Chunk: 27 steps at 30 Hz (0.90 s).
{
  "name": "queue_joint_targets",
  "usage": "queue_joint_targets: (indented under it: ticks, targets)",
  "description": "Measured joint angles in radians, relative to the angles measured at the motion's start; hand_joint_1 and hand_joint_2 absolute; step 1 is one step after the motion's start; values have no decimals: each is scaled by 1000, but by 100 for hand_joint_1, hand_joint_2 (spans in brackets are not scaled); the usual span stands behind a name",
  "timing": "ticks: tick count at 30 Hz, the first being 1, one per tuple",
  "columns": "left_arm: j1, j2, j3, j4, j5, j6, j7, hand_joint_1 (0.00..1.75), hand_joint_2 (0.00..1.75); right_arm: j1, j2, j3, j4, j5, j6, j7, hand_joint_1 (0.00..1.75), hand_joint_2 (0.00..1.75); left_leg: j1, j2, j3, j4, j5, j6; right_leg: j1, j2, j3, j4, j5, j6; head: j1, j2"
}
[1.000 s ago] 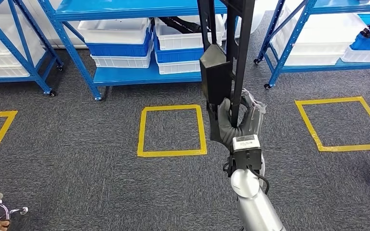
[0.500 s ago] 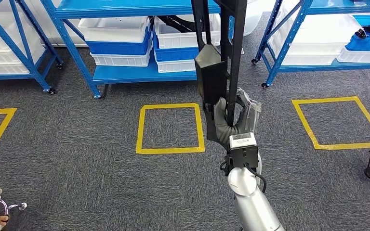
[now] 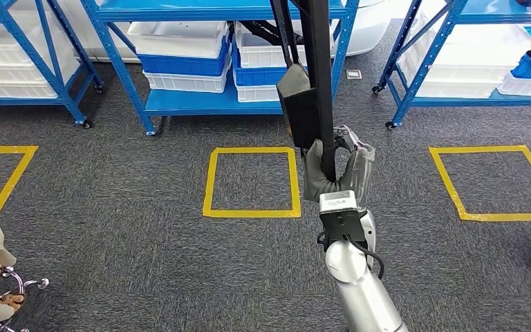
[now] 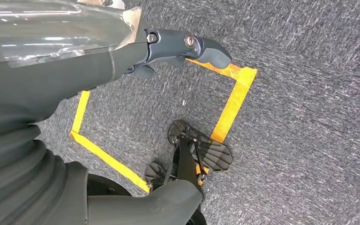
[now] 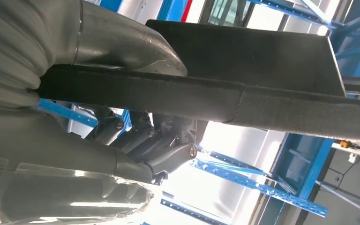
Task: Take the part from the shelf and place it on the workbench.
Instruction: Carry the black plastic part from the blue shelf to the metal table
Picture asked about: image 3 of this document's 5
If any blue metal shelf rack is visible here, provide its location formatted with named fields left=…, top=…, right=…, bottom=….
left=80, top=0, right=360, bottom=137
left=372, top=0, right=531, bottom=131
left=0, top=0, right=104, bottom=129

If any white plastic crate stack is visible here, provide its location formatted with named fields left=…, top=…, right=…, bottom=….
left=398, top=23, right=531, bottom=100
left=0, top=23, right=81, bottom=100

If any black camera cable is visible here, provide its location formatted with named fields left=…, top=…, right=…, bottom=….
left=315, top=231, right=386, bottom=282

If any black plastic plate holder part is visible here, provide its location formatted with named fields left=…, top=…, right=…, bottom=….
left=270, top=0, right=338, bottom=182

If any white car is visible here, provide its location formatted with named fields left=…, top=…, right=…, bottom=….
left=62, top=0, right=399, bottom=63

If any chrome stool base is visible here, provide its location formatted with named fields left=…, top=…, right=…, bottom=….
left=0, top=266, right=50, bottom=332

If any yellow floor tape square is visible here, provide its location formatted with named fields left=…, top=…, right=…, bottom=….
left=429, top=145, right=531, bottom=222
left=203, top=146, right=301, bottom=219

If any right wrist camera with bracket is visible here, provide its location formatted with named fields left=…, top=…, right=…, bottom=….
left=318, top=190, right=371, bottom=252

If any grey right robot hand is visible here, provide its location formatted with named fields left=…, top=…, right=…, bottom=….
left=303, top=126, right=376, bottom=212

